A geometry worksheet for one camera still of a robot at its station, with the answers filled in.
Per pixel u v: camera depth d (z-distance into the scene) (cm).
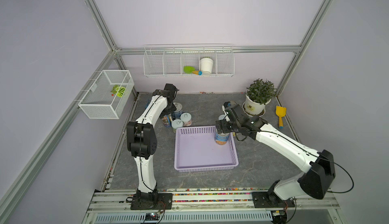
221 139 87
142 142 53
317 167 41
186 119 100
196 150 91
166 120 96
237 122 59
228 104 71
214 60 93
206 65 91
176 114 99
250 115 105
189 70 100
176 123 96
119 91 81
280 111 108
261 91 94
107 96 83
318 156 43
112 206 74
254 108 102
